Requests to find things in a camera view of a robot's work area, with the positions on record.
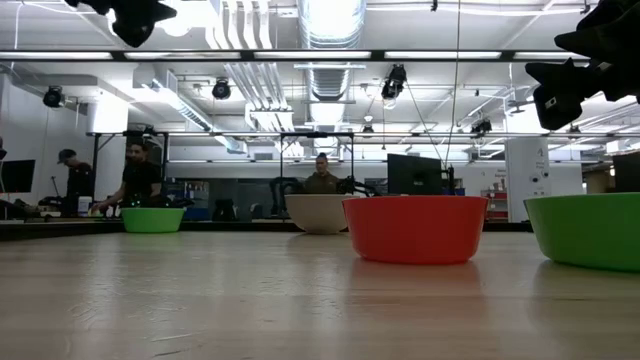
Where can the green plastic bowl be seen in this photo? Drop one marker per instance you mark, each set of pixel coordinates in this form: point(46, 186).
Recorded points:
point(152, 220)
point(590, 230)

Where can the cream plastic bowl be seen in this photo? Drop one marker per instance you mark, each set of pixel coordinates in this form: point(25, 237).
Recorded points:
point(315, 215)

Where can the red plastic bowl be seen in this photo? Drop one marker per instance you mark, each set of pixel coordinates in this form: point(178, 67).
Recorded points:
point(415, 230)

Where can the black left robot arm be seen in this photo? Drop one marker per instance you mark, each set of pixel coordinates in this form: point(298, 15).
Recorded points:
point(90, 5)

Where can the black background robot arm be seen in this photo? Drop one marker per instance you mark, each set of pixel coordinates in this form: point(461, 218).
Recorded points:
point(357, 187)
point(279, 192)

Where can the red shelf unit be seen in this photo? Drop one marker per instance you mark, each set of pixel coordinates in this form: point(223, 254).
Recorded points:
point(497, 205)

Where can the black ceiling spotlight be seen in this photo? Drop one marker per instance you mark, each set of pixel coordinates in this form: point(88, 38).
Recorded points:
point(52, 96)
point(221, 89)
point(481, 126)
point(394, 82)

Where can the black computer monitor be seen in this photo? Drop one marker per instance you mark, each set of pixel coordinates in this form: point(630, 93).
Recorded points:
point(17, 176)
point(627, 172)
point(414, 175)

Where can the white pillar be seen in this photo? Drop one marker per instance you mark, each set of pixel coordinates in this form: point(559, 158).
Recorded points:
point(527, 180)

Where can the person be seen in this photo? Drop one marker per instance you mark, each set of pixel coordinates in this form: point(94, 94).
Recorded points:
point(79, 182)
point(141, 182)
point(321, 182)

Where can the white container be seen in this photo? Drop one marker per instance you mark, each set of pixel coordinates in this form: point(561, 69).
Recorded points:
point(84, 205)

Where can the black backpack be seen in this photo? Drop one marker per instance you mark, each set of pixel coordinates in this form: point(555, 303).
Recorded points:
point(223, 210)

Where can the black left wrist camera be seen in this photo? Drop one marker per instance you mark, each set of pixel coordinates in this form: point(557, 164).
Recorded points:
point(134, 32)

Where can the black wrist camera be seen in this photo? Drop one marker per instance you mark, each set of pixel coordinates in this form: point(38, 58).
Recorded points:
point(557, 100)
point(134, 32)

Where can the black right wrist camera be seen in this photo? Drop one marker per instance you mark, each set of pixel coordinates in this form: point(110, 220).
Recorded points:
point(557, 100)

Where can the black background rig frame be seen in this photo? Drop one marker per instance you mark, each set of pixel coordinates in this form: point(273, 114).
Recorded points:
point(225, 134)

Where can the silver ceiling duct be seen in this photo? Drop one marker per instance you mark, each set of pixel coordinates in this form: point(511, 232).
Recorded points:
point(330, 25)

